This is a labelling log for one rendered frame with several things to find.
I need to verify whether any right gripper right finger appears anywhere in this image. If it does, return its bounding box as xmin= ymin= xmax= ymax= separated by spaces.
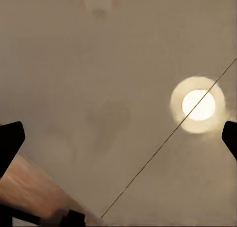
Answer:
xmin=222 ymin=121 xmax=237 ymax=160

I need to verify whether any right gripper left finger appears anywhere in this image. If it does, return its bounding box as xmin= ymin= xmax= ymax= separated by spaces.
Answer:
xmin=0 ymin=121 xmax=25 ymax=180

